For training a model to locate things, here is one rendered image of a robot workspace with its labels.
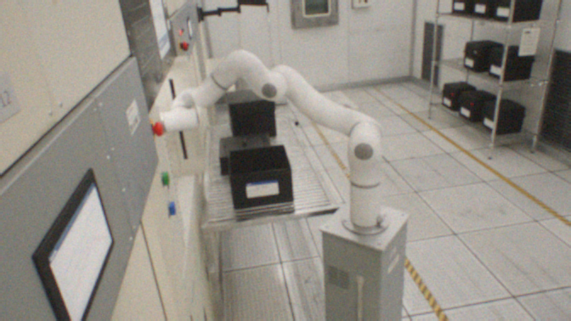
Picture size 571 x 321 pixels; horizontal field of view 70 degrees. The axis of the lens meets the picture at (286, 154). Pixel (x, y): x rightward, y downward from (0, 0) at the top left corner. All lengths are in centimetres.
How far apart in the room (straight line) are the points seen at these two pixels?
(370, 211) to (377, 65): 495
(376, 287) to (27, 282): 141
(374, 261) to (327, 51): 481
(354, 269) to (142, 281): 89
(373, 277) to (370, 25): 499
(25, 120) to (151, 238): 59
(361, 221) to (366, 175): 21
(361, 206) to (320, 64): 469
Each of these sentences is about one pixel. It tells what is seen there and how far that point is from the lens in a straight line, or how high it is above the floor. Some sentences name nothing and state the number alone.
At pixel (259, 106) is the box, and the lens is 252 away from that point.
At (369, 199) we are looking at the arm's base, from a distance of 160.
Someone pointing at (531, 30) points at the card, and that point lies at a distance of 400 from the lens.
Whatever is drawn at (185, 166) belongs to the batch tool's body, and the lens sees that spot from 197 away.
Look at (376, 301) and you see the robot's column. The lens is 176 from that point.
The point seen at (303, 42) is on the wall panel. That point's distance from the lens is 607.
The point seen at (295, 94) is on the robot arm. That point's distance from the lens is 154.
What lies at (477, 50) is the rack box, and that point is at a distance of 436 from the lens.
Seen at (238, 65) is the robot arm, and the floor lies 142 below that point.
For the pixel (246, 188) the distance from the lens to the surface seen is 180.
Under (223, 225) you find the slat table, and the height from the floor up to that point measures 76.
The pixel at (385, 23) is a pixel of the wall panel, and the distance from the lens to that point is 638.
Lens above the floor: 172
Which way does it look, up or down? 24 degrees down
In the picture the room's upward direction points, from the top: 5 degrees counter-clockwise
